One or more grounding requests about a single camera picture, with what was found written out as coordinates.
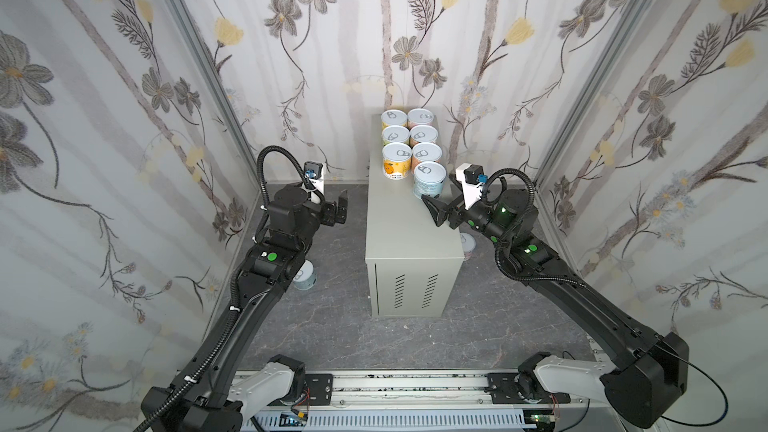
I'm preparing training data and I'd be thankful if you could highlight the light blue can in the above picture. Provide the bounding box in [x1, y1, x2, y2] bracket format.
[292, 260, 317, 291]
[413, 161, 447, 198]

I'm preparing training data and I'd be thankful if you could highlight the orange label can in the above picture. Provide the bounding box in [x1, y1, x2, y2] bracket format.
[382, 142, 412, 180]

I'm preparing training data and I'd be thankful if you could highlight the brown label can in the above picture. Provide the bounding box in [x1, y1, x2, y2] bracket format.
[409, 125, 439, 147]

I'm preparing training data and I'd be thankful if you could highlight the green label can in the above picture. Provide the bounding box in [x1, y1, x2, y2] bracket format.
[381, 125, 410, 146]

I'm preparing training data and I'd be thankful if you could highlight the pink label can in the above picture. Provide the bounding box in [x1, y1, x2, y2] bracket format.
[407, 108, 435, 129]

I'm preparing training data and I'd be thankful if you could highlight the yellow label can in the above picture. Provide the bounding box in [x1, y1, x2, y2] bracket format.
[380, 109, 408, 130]

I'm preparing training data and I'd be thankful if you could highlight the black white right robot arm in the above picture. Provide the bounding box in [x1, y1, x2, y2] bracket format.
[421, 188, 689, 429]

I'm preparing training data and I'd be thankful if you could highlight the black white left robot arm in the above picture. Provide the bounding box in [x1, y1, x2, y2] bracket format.
[137, 184, 349, 431]

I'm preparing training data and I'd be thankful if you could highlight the white can beside cabinet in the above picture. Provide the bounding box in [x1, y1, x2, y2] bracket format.
[460, 232, 477, 261]

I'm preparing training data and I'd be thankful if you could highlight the grey metal cabinet box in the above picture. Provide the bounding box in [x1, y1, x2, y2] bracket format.
[365, 113, 464, 317]

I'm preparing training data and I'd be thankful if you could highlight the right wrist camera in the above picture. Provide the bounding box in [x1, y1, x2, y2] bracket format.
[455, 163, 487, 210]

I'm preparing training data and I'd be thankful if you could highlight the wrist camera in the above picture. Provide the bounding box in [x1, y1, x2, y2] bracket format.
[303, 161, 325, 193]
[455, 163, 487, 210]

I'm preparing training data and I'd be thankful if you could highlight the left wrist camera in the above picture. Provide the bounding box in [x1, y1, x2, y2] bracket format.
[303, 161, 325, 193]

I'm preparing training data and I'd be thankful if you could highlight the black corrugated left cable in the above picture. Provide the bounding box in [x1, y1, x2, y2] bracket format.
[131, 305, 241, 432]

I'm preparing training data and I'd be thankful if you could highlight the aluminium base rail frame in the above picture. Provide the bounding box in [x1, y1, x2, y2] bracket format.
[230, 360, 609, 419]

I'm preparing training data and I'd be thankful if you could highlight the white slotted cable duct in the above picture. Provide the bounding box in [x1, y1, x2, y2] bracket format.
[242, 409, 536, 431]

